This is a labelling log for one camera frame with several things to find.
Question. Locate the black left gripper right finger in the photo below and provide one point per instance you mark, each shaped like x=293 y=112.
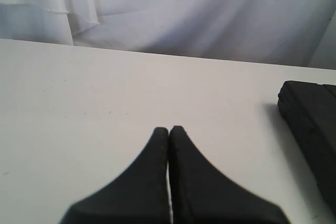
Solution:
x=200 y=193

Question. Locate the black plastic tool case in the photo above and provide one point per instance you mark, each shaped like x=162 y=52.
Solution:
x=309 y=110

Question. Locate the white backdrop curtain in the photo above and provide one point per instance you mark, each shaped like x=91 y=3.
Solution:
x=286 y=32

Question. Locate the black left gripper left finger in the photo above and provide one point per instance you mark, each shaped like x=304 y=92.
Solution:
x=138 y=195

